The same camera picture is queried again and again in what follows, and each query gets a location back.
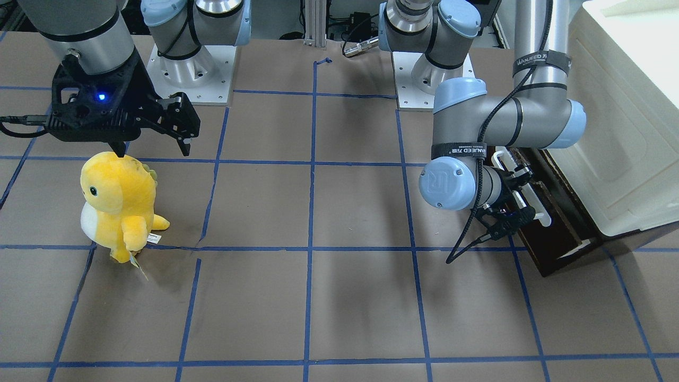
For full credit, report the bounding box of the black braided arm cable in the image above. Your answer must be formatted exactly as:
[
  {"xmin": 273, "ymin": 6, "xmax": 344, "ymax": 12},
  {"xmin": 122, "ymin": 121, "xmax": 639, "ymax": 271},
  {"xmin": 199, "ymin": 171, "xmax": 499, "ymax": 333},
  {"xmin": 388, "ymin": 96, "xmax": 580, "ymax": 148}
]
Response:
[{"xmin": 446, "ymin": 0, "xmax": 555, "ymax": 265}]

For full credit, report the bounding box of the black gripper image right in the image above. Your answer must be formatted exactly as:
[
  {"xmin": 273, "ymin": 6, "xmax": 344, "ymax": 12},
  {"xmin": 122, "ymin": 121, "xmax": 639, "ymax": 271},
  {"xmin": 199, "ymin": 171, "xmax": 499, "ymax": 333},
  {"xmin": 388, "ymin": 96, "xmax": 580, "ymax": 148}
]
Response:
[{"xmin": 475, "ymin": 165, "xmax": 536, "ymax": 241}]

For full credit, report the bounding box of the silver cable connector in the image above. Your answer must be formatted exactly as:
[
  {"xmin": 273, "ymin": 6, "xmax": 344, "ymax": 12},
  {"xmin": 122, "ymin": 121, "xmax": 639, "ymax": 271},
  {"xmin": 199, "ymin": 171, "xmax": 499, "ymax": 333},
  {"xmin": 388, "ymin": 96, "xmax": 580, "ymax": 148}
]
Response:
[{"xmin": 342, "ymin": 37, "xmax": 380, "ymax": 58}]

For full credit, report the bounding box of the grey robot arm image right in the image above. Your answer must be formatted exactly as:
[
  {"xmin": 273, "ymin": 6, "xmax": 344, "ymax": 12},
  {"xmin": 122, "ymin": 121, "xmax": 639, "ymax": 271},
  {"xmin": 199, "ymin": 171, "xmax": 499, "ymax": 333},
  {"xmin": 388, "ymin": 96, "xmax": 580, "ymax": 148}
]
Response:
[{"xmin": 379, "ymin": 1, "xmax": 586, "ymax": 211}]

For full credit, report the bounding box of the black cable image left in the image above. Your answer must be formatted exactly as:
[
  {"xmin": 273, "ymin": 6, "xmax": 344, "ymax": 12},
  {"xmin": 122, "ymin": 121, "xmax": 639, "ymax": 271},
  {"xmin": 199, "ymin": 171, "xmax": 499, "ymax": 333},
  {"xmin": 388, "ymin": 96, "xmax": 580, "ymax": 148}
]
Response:
[{"xmin": 1, "ymin": 115, "xmax": 48, "ymax": 138}]

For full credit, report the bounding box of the aluminium profile post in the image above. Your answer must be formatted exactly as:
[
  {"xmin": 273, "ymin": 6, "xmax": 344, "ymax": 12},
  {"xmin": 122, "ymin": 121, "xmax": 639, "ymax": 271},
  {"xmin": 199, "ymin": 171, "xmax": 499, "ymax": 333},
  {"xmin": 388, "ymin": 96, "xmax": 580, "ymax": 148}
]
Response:
[{"xmin": 303, "ymin": 0, "xmax": 327, "ymax": 50}]

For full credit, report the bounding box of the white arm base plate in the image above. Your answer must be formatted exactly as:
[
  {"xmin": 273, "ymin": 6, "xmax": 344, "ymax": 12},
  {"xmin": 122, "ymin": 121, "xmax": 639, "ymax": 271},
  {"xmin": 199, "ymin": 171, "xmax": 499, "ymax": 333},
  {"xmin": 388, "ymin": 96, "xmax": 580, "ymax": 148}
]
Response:
[
  {"xmin": 146, "ymin": 46, "xmax": 237, "ymax": 106},
  {"xmin": 391, "ymin": 53, "xmax": 476, "ymax": 112}
]

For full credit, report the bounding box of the dark wooden drawer white handle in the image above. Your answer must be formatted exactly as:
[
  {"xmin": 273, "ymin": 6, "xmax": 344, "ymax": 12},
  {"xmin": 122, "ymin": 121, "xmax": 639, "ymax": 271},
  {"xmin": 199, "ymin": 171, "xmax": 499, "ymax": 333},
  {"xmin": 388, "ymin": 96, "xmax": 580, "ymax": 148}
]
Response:
[{"xmin": 492, "ymin": 146, "xmax": 604, "ymax": 276}]

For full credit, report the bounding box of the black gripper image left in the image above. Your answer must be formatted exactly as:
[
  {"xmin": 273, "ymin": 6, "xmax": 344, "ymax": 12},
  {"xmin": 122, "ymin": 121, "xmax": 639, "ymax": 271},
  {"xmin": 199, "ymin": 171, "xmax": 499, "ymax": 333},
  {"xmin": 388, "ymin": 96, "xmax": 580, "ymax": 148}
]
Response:
[{"xmin": 45, "ymin": 49, "xmax": 201, "ymax": 157}]

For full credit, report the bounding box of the yellow plush dinosaur toy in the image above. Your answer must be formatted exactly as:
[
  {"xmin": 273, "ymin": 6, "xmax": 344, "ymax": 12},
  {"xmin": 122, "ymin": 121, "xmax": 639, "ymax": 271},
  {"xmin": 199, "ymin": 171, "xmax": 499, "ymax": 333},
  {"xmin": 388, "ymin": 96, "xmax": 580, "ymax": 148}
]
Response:
[{"xmin": 80, "ymin": 151, "xmax": 170, "ymax": 269}]

